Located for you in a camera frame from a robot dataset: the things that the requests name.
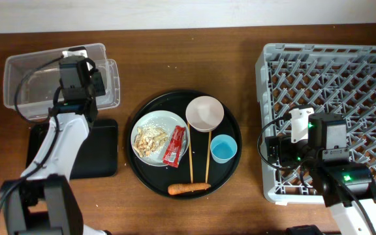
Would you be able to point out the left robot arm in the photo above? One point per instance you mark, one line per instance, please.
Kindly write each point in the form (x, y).
(41, 201)

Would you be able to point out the round black tray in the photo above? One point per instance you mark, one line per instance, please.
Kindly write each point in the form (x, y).
(158, 178)

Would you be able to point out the black rectangular tray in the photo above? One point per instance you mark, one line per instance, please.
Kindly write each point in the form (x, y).
(100, 150)

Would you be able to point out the grey dishwasher rack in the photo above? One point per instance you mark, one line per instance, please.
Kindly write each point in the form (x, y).
(338, 79)

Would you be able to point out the food scraps on plate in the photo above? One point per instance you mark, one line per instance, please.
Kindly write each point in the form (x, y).
(149, 139)

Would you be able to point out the wooden chopstick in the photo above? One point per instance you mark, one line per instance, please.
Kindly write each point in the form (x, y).
(208, 157)
(190, 154)

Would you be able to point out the pink bowl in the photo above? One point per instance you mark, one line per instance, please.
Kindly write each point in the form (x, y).
(204, 113)

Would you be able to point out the orange carrot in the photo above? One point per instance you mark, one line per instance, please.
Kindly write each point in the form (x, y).
(180, 188)

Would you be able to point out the red snack wrapper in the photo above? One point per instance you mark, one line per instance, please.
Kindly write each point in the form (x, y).
(173, 152)

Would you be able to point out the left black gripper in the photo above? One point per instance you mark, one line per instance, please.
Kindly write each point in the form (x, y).
(96, 79)

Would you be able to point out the grey plate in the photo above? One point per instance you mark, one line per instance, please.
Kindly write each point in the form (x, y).
(166, 120)

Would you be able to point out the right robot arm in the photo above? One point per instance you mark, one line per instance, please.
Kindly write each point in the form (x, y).
(348, 188)

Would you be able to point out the blue plastic cup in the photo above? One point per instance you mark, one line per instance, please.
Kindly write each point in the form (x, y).
(223, 148)

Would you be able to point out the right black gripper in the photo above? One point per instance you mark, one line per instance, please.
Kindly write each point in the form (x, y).
(284, 143)

